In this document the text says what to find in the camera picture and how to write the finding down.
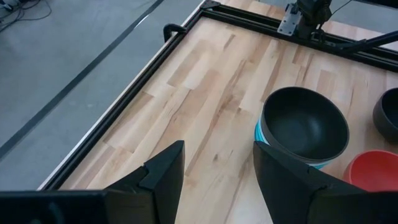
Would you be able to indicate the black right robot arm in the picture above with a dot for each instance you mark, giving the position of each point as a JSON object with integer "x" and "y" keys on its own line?
{"x": 312, "y": 15}

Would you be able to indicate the grey metal bracket plate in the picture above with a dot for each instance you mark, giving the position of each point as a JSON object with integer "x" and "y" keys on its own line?
{"x": 289, "y": 20}

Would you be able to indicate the black table clamp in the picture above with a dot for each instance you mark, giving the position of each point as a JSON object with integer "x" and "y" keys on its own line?
{"x": 171, "y": 25}

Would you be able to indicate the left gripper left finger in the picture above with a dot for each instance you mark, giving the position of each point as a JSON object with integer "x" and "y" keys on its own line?
{"x": 164, "y": 186}

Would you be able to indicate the black aluminium table frame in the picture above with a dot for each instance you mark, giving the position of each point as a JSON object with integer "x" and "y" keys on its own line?
{"x": 130, "y": 96}

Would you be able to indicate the blue bowl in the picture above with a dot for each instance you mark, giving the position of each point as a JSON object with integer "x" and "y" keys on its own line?
{"x": 257, "y": 132}

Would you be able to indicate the black bowl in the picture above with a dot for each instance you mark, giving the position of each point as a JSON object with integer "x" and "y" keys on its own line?
{"x": 304, "y": 124}
{"x": 387, "y": 118}

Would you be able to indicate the red bowl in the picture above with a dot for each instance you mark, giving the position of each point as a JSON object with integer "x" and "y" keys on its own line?
{"x": 373, "y": 171}

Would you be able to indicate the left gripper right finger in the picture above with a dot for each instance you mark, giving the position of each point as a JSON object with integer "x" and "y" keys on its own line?
{"x": 283, "y": 186}

